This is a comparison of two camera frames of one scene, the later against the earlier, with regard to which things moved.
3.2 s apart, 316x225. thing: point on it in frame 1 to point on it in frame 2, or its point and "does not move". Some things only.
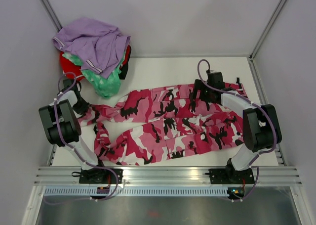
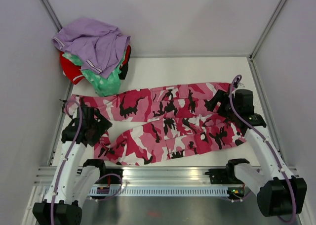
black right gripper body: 205,93 to 225,109
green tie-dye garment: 106,87 does not move
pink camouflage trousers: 149,124 does not move
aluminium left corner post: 48,8 does not move
